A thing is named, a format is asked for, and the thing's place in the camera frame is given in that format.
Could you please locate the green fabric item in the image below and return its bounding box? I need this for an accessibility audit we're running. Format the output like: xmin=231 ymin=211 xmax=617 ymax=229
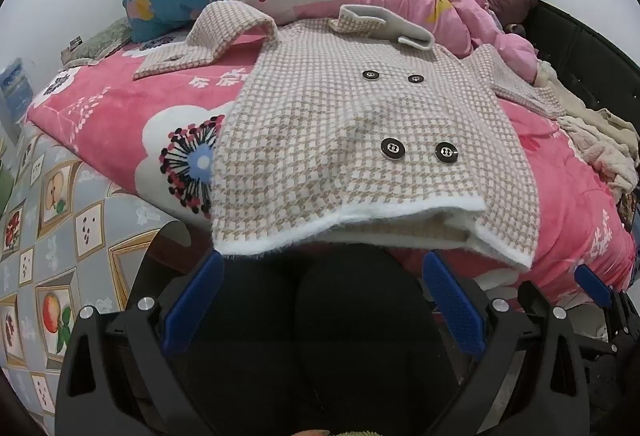
xmin=0 ymin=163 xmax=16 ymax=217

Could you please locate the beige houndstooth coat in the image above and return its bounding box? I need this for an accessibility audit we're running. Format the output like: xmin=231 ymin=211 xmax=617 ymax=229
xmin=132 ymin=1 xmax=568 ymax=273

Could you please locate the small dark box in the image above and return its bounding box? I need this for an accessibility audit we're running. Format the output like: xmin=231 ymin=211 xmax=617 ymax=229
xmin=60 ymin=36 xmax=83 ymax=62

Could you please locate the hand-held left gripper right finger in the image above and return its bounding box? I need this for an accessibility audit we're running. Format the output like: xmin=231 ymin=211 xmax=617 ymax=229
xmin=421 ymin=250 xmax=591 ymax=436

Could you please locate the orange and green fuzzy clothing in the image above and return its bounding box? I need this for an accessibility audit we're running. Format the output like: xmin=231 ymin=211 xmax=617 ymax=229
xmin=299 ymin=428 xmax=373 ymax=436

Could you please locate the black headboard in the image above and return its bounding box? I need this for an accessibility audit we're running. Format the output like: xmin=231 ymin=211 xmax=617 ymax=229
xmin=520 ymin=0 xmax=640 ymax=127

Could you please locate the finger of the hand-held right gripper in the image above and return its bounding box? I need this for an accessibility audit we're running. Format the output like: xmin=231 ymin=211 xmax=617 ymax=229
xmin=517 ymin=281 xmax=552 ymax=317
xmin=574 ymin=265 xmax=618 ymax=312

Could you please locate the pink floral blanket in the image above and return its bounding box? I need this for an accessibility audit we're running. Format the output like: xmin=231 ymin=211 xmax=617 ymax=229
xmin=25 ymin=16 xmax=638 ymax=312

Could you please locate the beige clothes pile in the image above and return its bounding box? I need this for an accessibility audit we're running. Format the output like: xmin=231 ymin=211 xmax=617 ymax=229
xmin=535 ymin=58 xmax=640 ymax=197

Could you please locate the fruit print bedsheet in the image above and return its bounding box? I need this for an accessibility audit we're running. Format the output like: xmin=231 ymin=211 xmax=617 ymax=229
xmin=0 ymin=121 xmax=201 ymax=432

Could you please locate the green patterned pillow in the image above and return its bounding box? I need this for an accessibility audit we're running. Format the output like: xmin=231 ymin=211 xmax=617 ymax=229
xmin=62 ymin=16 xmax=133 ymax=67

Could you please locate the blue packet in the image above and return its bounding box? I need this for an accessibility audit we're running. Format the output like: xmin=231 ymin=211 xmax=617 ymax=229
xmin=0 ymin=57 xmax=26 ymax=117

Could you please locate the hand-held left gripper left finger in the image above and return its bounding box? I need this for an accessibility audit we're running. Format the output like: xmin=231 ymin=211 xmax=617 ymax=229
xmin=54 ymin=250 xmax=226 ymax=436

